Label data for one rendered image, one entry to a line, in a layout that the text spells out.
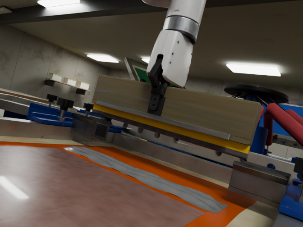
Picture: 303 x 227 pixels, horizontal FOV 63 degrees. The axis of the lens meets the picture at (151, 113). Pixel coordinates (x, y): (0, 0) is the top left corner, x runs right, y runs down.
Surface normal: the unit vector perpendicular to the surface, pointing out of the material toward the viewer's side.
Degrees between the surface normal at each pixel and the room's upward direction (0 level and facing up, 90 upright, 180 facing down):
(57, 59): 90
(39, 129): 90
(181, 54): 91
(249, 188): 90
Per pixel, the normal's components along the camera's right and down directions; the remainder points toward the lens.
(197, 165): -0.52, -0.14
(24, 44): 0.78, 0.18
